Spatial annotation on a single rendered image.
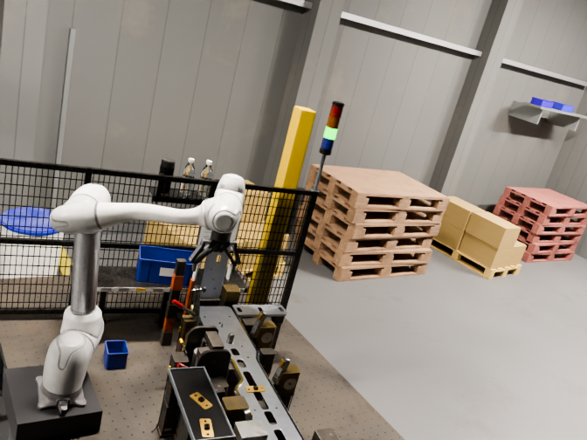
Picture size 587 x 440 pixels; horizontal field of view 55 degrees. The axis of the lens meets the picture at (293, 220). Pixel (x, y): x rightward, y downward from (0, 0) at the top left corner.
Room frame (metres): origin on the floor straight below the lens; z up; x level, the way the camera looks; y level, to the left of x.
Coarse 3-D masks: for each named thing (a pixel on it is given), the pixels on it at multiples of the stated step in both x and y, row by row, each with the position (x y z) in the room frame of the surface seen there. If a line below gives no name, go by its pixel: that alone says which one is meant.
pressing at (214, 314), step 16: (208, 320) 2.41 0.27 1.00; (224, 320) 2.45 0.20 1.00; (224, 336) 2.31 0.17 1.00; (240, 336) 2.35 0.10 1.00; (240, 352) 2.22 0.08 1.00; (256, 352) 2.26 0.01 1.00; (240, 368) 2.10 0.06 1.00; (256, 368) 2.13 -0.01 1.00; (240, 384) 1.98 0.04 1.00; (256, 384) 2.02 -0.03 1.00; (272, 384) 2.05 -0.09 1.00; (256, 400) 1.92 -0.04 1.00; (272, 400) 1.94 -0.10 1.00; (256, 416) 1.82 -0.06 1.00; (288, 416) 1.87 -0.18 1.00; (272, 432) 1.75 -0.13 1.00; (288, 432) 1.78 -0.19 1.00
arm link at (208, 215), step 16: (96, 208) 1.87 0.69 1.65; (112, 208) 1.88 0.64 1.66; (128, 208) 1.89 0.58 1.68; (144, 208) 1.87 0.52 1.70; (160, 208) 1.84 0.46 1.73; (208, 208) 1.76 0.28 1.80; (224, 208) 1.74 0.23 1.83; (240, 208) 1.81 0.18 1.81; (112, 224) 1.88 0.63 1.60; (192, 224) 1.78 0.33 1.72; (208, 224) 1.76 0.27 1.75; (224, 224) 1.72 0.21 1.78
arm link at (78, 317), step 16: (80, 192) 1.98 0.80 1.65; (96, 192) 2.02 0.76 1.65; (80, 240) 2.01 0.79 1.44; (96, 240) 2.04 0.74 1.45; (80, 256) 2.01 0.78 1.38; (96, 256) 2.05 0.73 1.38; (80, 272) 2.01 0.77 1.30; (96, 272) 2.06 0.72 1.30; (80, 288) 2.02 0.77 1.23; (96, 288) 2.07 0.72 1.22; (80, 304) 2.02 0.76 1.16; (64, 320) 2.02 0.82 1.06; (80, 320) 2.01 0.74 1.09; (96, 320) 2.05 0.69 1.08; (96, 336) 2.04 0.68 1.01
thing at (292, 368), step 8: (288, 368) 2.12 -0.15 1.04; (296, 368) 2.14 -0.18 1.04; (280, 376) 2.08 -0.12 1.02; (288, 376) 2.09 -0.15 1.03; (296, 376) 2.11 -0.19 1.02; (280, 384) 2.08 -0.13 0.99; (288, 384) 2.09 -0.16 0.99; (296, 384) 2.12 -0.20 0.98; (280, 392) 2.08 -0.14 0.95; (288, 392) 2.10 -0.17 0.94; (288, 400) 2.11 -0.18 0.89; (288, 408) 2.13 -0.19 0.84
